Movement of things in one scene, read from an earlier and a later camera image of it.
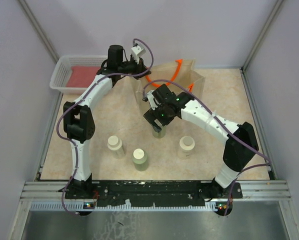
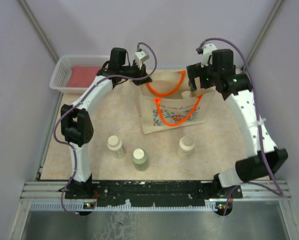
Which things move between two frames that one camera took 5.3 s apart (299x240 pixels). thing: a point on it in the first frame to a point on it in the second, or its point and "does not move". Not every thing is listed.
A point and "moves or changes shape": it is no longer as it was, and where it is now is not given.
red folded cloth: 82,76 does not move
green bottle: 140,160 does not move
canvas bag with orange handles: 179,77 moves or changes shape
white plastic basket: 59,81 does not move
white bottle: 114,143 does not move
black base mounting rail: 151,193 does not move
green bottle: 161,134 moves or changes shape
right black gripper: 152,115 to 196,70
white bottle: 186,144 does not move
